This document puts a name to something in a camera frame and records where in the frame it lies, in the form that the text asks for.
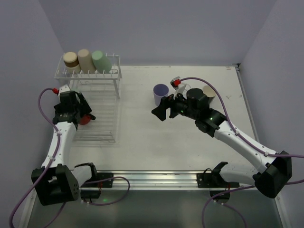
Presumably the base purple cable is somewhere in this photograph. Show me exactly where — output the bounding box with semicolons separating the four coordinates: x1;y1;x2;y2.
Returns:
80;176;131;206
202;185;257;228

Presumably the lavender cup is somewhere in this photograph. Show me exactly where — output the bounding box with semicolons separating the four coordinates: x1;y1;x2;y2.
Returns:
153;84;169;106

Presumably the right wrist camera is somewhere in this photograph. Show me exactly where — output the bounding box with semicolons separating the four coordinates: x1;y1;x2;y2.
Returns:
170;76;187;99

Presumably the white wire dish rack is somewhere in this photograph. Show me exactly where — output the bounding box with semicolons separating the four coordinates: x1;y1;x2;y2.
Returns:
55;54;122;143

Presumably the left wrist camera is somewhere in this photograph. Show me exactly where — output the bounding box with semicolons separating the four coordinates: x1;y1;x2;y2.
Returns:
58;85;71;97

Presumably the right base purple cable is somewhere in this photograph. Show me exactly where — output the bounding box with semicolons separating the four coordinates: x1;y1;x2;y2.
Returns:
202;185;257;228

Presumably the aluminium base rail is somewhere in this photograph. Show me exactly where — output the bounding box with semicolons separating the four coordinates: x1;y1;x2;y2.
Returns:
78;169;238;191

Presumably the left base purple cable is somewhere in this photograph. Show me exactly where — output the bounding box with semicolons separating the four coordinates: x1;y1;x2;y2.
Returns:
80;176;131;206

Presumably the beige cup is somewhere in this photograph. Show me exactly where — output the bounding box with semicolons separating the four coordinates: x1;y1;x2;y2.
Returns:
77;49;96;74

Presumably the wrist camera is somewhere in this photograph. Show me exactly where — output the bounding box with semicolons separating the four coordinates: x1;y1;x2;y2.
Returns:
170;76;187;99
58;85;71;97

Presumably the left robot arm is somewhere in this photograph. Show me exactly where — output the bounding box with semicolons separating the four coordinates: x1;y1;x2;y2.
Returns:
31;89;98;206

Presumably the green cup upper shelf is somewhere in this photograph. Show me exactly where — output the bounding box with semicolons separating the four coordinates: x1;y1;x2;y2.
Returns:
92;50;112;74

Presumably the black mug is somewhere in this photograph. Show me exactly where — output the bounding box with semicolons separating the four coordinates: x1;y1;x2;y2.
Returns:
202;85;217;104

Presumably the brown and cream cup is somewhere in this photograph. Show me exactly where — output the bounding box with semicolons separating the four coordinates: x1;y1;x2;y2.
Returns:
63;52;81;74

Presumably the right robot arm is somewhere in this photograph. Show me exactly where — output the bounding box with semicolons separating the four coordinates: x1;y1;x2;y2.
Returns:
152;88;292;198

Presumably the red cup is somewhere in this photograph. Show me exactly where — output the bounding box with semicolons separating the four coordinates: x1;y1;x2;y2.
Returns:
79;114;96;125

